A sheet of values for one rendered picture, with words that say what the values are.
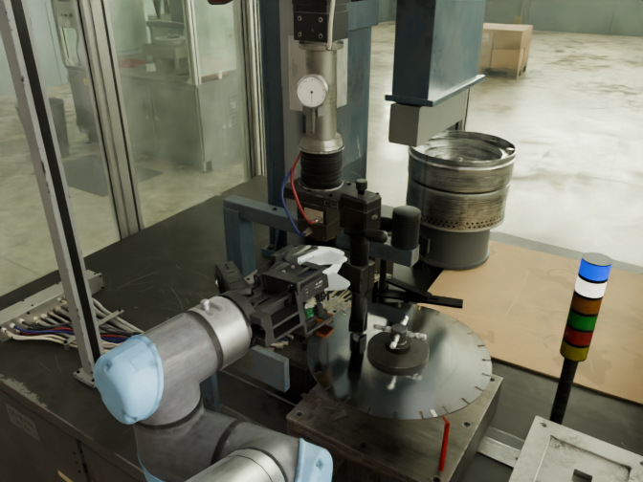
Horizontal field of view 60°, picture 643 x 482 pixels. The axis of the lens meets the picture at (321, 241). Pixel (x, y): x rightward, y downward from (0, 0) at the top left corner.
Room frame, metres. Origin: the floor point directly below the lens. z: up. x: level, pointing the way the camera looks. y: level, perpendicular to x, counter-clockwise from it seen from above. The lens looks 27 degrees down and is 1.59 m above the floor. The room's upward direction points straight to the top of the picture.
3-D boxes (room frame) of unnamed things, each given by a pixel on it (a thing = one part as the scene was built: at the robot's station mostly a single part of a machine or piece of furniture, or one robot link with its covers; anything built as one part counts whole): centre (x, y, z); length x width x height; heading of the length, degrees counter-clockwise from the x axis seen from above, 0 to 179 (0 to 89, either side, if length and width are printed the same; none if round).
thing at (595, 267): (0.79, -0.44, 1.14); 0.05 x 0.04 x 0.03; 147
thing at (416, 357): (0.82, -0.14, 0.96); 0.11 x 0.11 x 0.03
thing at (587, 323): (0.79, -0.44, 1.05); 0.05 x 0.04 x 0.03; 147
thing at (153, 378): (0.46, 0.17, 1.21); 0.11 x 0.08 x 0.09; 138
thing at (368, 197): (0.83, -0.06, 1.17); 0.06 x 0.05 x 0.20; 48
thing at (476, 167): (1.56, -0.40, 0.93); 0.31 x 0.31 x 0.36
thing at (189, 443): (0.45, 0.15, 1.11); 0.11 x 0.08 x 0.11; 68
